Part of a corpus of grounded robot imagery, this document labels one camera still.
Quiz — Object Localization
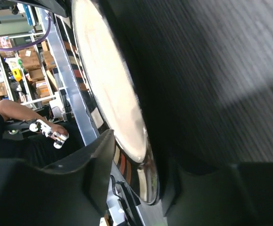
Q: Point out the storage shelves with boxes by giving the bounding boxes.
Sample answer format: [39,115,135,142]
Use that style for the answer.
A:
[0,0,59,110]

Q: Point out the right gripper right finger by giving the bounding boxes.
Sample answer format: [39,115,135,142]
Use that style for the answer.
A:
[161,160,273,226]

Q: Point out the operator hand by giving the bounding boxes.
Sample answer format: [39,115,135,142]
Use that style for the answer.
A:
[48,122,69,138]

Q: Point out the operator forearm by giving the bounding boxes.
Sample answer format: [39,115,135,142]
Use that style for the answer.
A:
[0,100,51,123]

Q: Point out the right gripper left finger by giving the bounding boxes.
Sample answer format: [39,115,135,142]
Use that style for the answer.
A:
[0,130,115,226]

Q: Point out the dark rimmed cream plate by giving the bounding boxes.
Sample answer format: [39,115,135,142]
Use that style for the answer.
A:
[69,0,160,205]

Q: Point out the white teleoperation handle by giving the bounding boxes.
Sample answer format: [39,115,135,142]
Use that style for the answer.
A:
[29,119,69,149]

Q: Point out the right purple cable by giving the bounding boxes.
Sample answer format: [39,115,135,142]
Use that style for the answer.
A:
[0,11,52,51]

